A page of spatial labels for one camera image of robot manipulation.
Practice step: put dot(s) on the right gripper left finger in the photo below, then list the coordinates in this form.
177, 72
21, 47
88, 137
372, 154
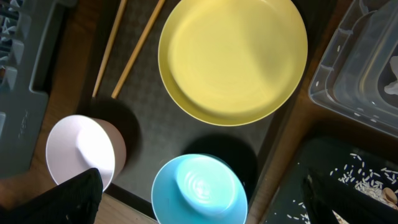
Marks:
75, 201

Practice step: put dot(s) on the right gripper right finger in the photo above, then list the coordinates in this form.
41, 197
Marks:
325, 197

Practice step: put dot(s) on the light blue bowl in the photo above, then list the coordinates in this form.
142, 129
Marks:
198, 188

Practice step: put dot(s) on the clear plastic waste bin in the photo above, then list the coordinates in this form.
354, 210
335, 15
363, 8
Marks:
357, 75

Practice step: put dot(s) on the pink bowl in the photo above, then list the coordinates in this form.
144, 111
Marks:
77, 143

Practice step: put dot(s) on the black tray bin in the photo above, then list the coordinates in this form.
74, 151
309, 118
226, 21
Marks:
324, 143

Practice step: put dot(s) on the rice and food scraps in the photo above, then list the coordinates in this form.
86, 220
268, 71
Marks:
367, 174

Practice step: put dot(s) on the dark brown serving tray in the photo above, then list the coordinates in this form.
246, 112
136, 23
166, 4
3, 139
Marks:
155, 129

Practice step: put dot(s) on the yellow plate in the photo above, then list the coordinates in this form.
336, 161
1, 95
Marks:
231, 63

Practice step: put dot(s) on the grey plastic dish rack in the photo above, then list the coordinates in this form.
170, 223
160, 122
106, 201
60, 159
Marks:
29, 33

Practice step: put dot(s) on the left wooden chopstick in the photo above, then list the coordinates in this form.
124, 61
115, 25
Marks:
109, 45

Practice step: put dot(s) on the wooden chopstick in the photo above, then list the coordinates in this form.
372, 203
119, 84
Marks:
137, 48
109, 45

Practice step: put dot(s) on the right wooden chopstick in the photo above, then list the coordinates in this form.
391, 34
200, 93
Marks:
137, 48

